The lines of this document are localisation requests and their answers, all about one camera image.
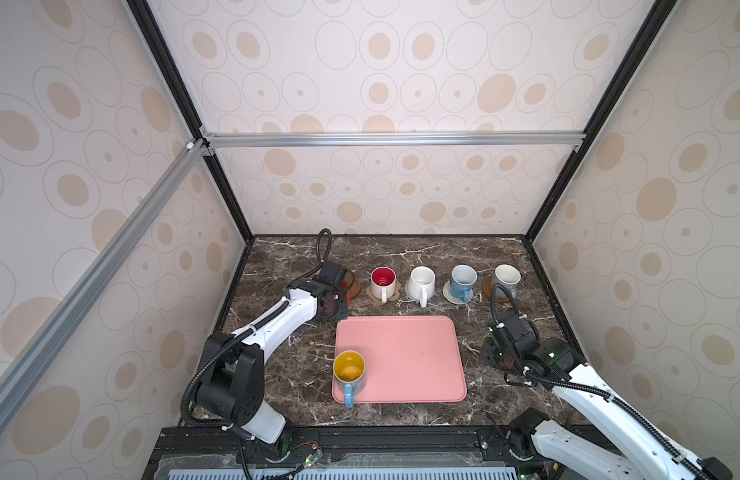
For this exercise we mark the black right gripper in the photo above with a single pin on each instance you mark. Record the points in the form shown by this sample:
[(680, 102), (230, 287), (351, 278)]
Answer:
[(487, 350)]

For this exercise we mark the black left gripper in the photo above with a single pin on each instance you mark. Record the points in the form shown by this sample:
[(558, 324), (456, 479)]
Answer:
[(342, 312)]

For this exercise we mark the cork paw print coaster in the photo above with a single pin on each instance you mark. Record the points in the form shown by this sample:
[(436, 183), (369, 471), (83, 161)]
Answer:
[(383, 295)]

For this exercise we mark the white mug red inside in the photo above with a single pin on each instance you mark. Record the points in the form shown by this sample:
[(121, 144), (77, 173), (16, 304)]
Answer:
[(383, 276)]

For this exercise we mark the yellow inside blue mug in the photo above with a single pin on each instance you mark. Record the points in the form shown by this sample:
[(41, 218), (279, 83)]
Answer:
[(349, 368)]

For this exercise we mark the brown wooden round coaster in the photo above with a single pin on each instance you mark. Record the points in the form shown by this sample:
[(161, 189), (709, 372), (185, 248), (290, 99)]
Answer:
[(486, 287)]

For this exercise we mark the grey mug white inside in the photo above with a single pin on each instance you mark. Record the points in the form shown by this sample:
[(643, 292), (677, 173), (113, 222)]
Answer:
[(508, 276)]

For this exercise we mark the blue floral mug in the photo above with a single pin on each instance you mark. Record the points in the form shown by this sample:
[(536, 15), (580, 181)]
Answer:
[(463, 280)]

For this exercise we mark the multicolour woven round coaster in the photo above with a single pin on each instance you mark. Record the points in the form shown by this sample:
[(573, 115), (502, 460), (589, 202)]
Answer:
[(451, 298)]

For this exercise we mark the dark brown wooden coaster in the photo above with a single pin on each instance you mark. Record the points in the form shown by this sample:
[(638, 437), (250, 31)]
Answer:
[(352, 287)]

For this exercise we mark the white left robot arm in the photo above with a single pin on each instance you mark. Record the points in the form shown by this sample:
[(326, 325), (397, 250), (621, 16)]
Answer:
[(228, 388)]

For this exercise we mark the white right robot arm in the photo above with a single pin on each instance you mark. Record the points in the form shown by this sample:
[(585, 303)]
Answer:
[(643, 450)]

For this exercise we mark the pink rectangular tray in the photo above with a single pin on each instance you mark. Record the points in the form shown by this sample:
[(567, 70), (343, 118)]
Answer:
[(409, 359)]

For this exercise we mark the aluminium crossbar back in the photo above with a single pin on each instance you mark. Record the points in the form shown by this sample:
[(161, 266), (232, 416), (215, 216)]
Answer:
[(213, 140)]

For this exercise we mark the aluminium crossbar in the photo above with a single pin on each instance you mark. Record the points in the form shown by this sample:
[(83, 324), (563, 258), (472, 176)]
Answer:
[(35, 359), (213, 140)]

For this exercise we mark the aluminium crossbar left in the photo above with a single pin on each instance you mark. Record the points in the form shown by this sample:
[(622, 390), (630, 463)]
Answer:
[(35, 359)]

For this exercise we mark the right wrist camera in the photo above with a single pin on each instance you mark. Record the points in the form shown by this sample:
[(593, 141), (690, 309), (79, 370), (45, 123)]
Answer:
[(516, 333)]

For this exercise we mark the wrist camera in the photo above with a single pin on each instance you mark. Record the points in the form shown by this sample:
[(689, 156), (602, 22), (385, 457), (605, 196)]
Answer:
[(516, 333), (331, 274)]

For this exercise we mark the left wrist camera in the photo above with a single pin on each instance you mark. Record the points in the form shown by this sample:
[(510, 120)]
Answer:
[(331, 274)]

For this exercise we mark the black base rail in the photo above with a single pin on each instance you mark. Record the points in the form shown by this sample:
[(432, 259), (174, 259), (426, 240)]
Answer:
[(350, 447)]

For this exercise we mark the black corner frame post left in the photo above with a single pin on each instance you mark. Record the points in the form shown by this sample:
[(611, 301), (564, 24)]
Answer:
[(147, 24)]

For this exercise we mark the black corner frame post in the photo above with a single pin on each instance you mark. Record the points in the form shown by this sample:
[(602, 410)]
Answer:
[(147, 24), (634, 56)]

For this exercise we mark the black corner frame post right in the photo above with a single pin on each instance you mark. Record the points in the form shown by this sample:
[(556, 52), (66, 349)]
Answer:
[(634, 56)]

